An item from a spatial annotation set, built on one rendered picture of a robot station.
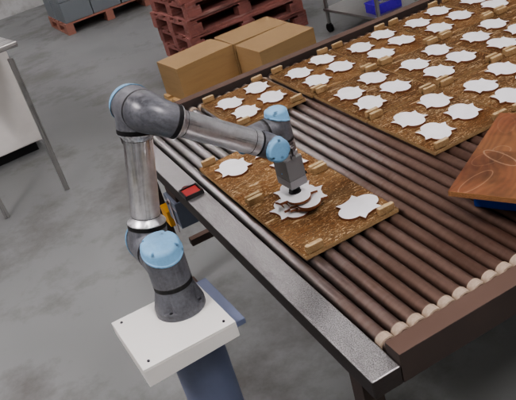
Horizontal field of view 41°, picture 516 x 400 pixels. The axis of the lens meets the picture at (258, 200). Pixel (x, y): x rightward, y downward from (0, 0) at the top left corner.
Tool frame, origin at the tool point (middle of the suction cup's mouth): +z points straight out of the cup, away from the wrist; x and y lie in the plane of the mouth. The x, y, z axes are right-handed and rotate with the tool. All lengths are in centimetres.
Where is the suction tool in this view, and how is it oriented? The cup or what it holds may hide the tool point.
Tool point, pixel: (295, 194)
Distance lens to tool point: 231.4
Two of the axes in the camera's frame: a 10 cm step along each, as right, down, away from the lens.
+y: -5.1, -3.3, 7.9
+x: -8.3, 4.4, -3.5
